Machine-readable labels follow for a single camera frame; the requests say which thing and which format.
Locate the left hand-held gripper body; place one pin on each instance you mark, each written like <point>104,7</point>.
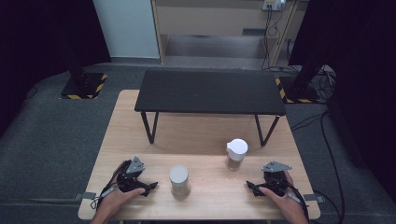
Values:
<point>129,179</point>

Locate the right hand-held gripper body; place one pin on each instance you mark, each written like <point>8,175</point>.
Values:
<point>274,180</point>

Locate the black shelf with metal legs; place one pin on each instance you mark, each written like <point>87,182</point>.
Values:
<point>210,91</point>

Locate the person's right hand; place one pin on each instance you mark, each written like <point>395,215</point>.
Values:
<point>281,200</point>

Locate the person's left hand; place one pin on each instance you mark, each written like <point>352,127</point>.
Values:
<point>118,199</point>

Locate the black stand with striped base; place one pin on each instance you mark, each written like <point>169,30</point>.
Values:
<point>299,90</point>
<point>82,85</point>

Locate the black curtain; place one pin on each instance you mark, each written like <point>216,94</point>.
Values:
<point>367,77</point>
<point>34,46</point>

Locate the white partition panel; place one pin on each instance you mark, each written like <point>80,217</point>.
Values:
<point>127,28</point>

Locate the white power strip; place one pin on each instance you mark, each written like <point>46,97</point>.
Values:
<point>273,4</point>

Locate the grey table bracket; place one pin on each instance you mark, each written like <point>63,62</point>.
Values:
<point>314,198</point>
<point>85,195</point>

